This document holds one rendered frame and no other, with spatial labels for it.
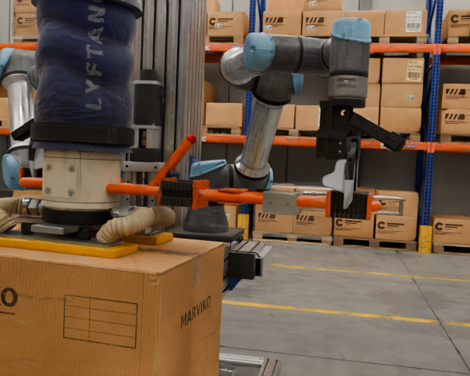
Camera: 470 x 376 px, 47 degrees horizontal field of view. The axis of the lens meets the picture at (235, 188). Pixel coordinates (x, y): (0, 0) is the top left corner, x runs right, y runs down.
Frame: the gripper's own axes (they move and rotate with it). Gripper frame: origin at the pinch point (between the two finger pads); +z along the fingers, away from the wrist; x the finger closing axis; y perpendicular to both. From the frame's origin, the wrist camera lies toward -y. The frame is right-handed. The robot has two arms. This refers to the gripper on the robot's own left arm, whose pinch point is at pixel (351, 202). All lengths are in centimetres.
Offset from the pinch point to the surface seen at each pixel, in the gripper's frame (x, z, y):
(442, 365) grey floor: -257, 122, -45
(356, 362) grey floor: -241, 122, 8
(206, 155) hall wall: -826, 3, 325
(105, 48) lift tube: 6, -29, 52
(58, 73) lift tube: 10, -23, 60
